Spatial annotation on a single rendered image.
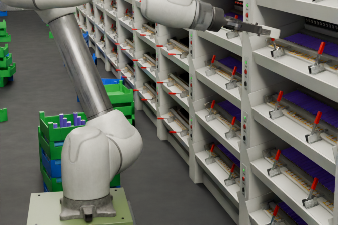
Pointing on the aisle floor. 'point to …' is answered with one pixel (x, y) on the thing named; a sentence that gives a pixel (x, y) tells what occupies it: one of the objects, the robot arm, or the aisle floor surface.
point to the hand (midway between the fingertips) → (268, 31)
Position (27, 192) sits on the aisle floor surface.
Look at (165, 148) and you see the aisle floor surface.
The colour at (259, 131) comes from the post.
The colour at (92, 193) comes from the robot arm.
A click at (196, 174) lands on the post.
